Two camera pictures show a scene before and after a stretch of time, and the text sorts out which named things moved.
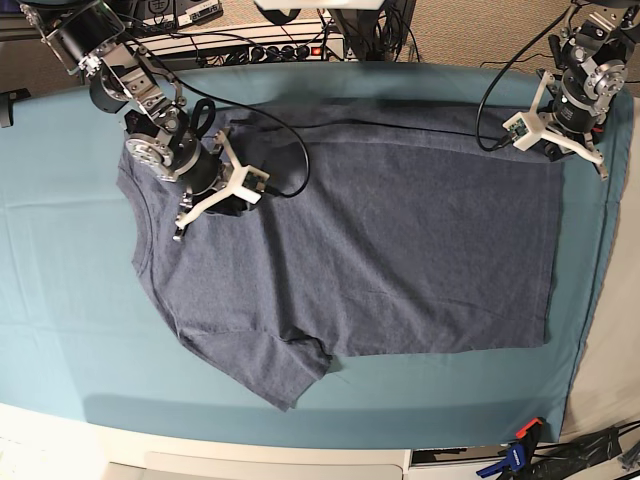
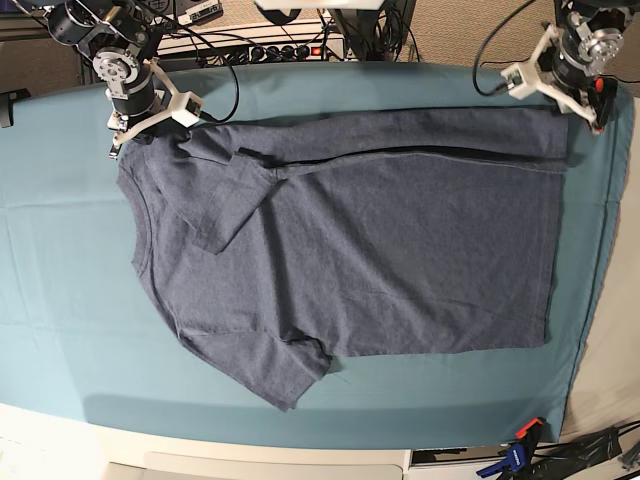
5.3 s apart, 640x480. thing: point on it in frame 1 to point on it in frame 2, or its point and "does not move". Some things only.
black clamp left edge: (7, 99) does not move
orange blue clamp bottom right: (520, 452) does not move
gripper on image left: (210, 175) to (151, 96)
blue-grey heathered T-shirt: (379, 232) does not move
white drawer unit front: (418, 462) does not move
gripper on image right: (565, 130) to (553, 69)
